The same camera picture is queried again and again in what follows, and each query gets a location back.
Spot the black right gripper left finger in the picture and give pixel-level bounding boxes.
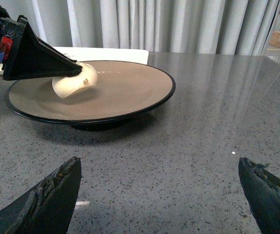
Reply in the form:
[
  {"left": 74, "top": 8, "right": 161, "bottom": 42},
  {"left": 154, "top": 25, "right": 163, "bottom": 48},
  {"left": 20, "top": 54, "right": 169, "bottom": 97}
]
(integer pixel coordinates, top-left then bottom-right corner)
[{"left": 0, "top": 157, "right": 81, "bottom": 234}]

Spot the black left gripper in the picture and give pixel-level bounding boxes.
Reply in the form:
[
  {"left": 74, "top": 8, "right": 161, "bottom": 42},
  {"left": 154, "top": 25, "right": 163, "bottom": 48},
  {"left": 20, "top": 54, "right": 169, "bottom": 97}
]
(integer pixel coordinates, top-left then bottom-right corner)
[{"left": 0, "top": 6, "right": 82, "bottom": 80}]

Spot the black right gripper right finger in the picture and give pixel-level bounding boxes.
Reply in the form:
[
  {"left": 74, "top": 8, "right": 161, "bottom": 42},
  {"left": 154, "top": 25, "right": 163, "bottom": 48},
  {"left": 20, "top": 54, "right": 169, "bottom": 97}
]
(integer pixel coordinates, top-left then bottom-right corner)
[{"left": 238, "top": 157, "right": 280, "bottom": 234}]

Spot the white steamed bun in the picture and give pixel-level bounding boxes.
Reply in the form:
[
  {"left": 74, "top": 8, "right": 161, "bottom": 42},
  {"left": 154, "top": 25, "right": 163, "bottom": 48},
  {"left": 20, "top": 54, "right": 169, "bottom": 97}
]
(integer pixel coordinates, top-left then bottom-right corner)
[{"left": 52, "top": 62, "right": 98, "bottom": 98}]

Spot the brown plate with black rim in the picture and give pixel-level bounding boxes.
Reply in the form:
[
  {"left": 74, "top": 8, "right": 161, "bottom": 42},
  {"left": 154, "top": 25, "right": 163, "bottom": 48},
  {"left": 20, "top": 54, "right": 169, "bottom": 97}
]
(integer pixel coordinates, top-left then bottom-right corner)
[{"left": 4, "top": 60, "right": 176, "bottom": 129}]

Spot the grey curtain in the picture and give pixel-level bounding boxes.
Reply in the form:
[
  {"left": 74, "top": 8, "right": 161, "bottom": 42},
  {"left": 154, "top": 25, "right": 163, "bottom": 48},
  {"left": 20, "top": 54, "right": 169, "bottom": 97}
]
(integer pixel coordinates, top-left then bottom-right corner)
[{"left": 0, "top": 0, "right": 280, "bottom": 56}]

